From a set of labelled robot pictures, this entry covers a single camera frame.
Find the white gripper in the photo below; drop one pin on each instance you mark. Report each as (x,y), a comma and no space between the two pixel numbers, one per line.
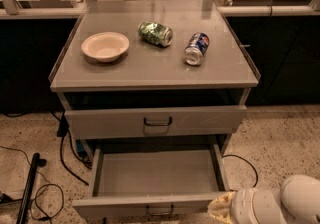
(242,205)

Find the grey drawer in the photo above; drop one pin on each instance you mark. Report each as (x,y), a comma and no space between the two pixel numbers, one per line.
(148,122)
(178,179)

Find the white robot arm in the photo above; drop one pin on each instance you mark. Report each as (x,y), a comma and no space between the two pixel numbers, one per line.
(297,201)

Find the grey top drawer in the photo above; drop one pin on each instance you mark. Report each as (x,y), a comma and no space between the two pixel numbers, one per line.
(148,122)

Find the grey drawer cabinet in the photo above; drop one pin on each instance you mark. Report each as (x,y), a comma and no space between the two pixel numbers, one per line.
(150,76)

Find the blue pepsi can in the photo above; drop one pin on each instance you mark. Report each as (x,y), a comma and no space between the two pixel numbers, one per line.
(196,49)

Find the green soda can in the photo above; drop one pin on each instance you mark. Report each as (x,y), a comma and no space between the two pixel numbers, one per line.
(155,33)

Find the black pole on floor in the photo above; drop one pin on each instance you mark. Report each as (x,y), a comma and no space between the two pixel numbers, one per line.
(35,164)

